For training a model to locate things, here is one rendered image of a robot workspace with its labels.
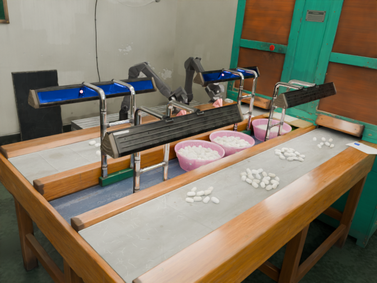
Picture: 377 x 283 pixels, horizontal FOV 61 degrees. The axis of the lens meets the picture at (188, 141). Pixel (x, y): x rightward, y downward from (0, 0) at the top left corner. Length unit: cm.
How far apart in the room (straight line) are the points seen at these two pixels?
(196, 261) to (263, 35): 196
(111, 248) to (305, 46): 189
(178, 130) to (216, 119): 20
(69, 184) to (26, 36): 238
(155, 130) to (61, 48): 284
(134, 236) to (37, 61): 283
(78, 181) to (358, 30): 184
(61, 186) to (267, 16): 189
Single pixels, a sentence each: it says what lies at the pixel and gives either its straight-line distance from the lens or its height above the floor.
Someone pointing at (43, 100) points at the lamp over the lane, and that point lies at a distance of 142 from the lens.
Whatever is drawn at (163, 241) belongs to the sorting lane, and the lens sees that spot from 111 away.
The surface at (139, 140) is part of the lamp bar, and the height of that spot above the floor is 107.
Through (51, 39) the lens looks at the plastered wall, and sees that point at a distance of 373.
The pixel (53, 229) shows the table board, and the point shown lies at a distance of 132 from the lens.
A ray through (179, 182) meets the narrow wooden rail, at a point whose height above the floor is 76.
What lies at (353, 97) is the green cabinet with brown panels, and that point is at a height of 101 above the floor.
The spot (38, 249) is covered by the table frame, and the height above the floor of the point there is 25.
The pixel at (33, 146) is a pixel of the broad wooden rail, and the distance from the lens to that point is 177.
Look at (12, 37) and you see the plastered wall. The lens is 361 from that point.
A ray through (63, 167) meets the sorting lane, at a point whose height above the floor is 74.
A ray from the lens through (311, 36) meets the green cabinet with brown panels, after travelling 244.
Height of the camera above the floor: 145
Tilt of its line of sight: 22 degrees down
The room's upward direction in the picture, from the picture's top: 5 degrees clockwise
